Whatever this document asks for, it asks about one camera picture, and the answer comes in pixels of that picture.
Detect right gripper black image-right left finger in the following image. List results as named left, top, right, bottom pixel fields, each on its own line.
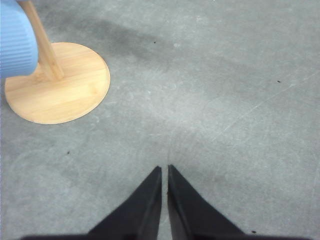
left=87, top=166, right=162, bottom=240

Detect right gripper black image-right right finger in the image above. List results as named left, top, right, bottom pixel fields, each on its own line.
left=167, top=164, right=248, bottom=240

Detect blue cup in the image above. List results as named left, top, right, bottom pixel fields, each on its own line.
left=0, top=0, right=39, bottom=80

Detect wooden mug tree stand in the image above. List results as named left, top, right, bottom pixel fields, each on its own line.
left=4, top=0, right=111, bottom=125

